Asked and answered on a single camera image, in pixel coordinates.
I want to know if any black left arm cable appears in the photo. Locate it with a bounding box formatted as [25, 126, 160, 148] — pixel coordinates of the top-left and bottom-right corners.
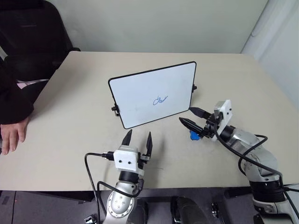
[84, 151, 144, 224]

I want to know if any white wall conduit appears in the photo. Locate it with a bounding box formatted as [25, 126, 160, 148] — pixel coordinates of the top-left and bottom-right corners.
[250, 0, 281, 37]

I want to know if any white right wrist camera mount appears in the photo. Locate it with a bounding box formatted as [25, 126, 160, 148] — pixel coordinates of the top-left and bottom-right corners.
[212, 99, 233, 142]

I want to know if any black office chair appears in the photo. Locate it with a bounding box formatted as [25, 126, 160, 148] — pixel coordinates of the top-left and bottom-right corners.
[0, 0, 81, 81]

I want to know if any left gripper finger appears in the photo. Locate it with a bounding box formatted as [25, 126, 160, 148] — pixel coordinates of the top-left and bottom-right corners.
[121, 129, 133, 147]
[143, 131, 153, 157]

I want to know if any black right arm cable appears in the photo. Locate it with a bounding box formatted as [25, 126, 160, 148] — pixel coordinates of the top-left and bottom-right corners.
[214, 128, 299, 212]

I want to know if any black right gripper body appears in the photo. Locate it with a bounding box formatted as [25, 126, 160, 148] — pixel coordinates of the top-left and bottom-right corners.
[202, 113, 221, 140]

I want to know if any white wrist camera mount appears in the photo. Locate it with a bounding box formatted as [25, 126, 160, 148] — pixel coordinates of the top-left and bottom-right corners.
[113, 145, 145, 175]
[212, 99, 233, 142]

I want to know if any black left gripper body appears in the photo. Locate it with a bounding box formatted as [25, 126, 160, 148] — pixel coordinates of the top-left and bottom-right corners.
[138, 152, 150, 169]

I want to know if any black-framed whiteboard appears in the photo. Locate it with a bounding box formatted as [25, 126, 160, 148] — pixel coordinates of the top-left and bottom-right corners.
[107, 61, 198, 130]

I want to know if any narrow dark rounded shape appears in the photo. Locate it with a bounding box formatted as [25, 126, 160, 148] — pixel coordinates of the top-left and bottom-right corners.
[136, 197, 150, 224]

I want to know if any wide dark rounded shape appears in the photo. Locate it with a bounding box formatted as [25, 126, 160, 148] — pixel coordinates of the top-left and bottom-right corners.
[171, 196, 210, 224]

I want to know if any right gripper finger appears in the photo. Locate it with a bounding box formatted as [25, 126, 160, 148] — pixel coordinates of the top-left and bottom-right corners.
[178, 117, 205, 137]
[189, 106, 211, 119]

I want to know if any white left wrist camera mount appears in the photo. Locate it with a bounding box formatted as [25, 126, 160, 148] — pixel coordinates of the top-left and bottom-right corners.
[113, 145, 145, 175]

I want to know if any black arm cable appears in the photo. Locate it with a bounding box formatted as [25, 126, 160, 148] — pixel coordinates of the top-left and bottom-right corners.
[214, 128, 299, 212]
[84, 151, 144, 224]

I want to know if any person's bare hand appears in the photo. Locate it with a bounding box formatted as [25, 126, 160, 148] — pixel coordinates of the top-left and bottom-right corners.
[0, 116, 32, 156]

